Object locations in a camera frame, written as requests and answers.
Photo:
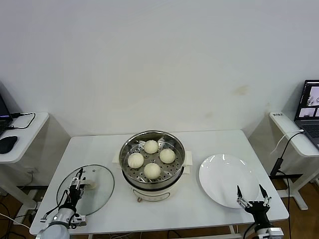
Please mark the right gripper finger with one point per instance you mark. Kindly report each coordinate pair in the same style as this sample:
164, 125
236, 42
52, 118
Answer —
243, 201
266, 199

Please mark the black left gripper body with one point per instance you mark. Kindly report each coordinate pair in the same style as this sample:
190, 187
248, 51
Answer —
74, 196

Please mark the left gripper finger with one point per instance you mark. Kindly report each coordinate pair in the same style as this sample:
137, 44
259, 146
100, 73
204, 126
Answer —
81, 178
74, 183

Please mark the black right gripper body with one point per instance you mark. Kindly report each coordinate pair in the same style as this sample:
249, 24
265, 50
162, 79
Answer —
259, 211

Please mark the round glass pot lid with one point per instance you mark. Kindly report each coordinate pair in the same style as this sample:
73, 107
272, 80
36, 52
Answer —
104, 184

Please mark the white steamed baozi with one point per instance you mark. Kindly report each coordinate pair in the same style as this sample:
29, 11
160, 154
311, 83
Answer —
167, 156
135, 160
151, 146
152, 171

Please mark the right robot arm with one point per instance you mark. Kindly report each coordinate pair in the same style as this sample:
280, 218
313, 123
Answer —
269, 232

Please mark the stainless steel steamer basket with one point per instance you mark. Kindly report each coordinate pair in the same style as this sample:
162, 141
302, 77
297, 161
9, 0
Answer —
180, 155

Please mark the round white plate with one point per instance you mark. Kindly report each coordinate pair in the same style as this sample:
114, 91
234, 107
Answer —
219, 179

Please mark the cream electric cooking pot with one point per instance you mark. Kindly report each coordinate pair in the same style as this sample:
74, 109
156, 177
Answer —
152, 193

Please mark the white side desk with mouse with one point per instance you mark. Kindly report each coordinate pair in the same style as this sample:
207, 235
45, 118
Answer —
25, 129

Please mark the black computer mouse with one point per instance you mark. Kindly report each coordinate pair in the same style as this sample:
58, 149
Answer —
7, 144

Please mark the white side desk with label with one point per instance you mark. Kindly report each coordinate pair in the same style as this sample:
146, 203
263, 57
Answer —
286, 124

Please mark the small desk label sticker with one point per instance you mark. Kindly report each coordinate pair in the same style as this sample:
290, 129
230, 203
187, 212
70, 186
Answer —
278, 114

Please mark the black laptop with dark screen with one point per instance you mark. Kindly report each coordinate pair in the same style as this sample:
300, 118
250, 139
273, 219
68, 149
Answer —
3, 112

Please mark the white work table frame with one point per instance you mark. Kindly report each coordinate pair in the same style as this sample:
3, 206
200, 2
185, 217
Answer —
232, 229

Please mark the grey laptop showing camera views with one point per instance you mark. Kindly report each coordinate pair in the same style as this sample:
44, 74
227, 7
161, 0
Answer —
307, 124

